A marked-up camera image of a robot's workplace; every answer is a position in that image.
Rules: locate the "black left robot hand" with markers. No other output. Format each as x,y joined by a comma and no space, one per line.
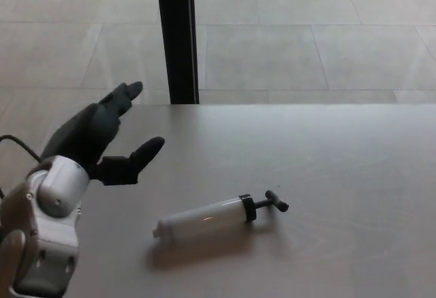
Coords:
88,134

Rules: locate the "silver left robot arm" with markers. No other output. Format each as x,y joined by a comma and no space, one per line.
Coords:
44,223

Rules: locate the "black vertical post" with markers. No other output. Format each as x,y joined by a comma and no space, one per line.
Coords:
177,39

